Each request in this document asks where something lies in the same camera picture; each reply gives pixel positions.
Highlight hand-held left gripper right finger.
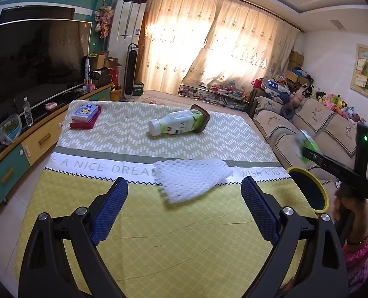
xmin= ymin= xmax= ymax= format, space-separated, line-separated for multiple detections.
xmin=240 ymin=176 xmax=349 ymax=298

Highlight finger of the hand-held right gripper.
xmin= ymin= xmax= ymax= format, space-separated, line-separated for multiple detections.
xmin=301 ymin=147 xmax=324 ymax=165

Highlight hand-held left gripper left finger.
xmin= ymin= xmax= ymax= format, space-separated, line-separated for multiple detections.
xmin=19 ymin=177 xmax=129 ymax=298

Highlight green glass jar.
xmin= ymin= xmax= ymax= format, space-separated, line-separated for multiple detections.
xmin=294 ymin=129 xmax=320 ymax=163

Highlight yellow rimmed black bin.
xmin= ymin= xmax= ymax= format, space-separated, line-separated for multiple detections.
xmin=286 ymin=167 xmax=330 ymax=214

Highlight person's right forearm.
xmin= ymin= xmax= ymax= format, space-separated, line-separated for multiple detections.
xmin=342 ymin=233 xmax=368 ymax=292

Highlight person's right hand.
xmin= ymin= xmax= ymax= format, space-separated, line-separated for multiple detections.
xmin=332 ymin=189 xmax=368 ymax=243

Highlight beige sofa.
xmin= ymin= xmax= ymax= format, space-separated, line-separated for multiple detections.
xmin=248 ymin=88 xmax=368 ymax=193

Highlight pile of plush toys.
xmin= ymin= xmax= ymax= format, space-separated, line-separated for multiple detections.
xmin=291 ymin=82 xmax=366 ymax=123

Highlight yellow printed tablecloth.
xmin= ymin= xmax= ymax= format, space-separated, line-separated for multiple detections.
xmin=14 ymin=100 xmax=320 ymax=298

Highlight white foam net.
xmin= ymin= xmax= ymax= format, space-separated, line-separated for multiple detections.
xmin=153 ymin=158 xmax=240 ymax=205

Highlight star print backpack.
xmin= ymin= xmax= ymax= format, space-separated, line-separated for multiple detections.
xmin=262 ymin=77 xmax=288 ymax=95

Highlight corner cardboard boxes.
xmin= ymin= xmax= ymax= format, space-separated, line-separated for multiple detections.
xmin=285 ymin=51 xmax=309 ymax=83

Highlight blue card box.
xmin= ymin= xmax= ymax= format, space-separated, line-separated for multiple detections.
xmin=71 ymin=105 xmax=98 ymax=121

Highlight green yellow television cabinet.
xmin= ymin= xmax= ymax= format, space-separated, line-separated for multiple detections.
xmin=0 ymin=85 xmax=113 ymax=212

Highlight green tea bottle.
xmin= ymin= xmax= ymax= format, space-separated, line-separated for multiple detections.
xmin=149 ymin=110 xmax=205 ymax=136

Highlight cluttered glass table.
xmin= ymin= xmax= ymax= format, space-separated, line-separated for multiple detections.
xmin=178 ymin=82 xmax=253 ymax=111

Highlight clear water bottle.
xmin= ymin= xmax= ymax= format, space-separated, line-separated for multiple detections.
xmin=23 ymin=97 xmax=34 ymax=127

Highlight clear plastic bag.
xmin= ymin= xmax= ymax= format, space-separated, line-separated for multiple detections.
xmin=0 ymin=113 xmax=23 ymax=145

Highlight black tower fan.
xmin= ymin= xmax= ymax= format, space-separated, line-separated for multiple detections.
xmin=124 ymin=43 xmax=139 ymax=99

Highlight stack of cardboard boxes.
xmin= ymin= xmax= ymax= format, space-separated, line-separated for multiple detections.
xmin=89 ymin=51 xmax=122 ymax=89

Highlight cream patterned curtains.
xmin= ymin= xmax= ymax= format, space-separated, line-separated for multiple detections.
xmin=134 ymin=0 xmax=304 ymax=100

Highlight large curved television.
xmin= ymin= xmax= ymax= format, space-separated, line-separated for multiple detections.
xmin=0 ymin=19 xmax=93 ymax=112

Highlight pink artificial flowers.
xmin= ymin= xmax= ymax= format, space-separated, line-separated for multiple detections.
xmin=94 ymin=5 xmax=114 ymax=38

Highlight white standing air conditioner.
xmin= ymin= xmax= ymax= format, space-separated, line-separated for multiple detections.
xmin=109 ymin=0 xmax=147 ymax=84

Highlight black wall screen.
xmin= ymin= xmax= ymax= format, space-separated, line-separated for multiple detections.
xmin=0 ymin=6 xmax=76 ymax=24

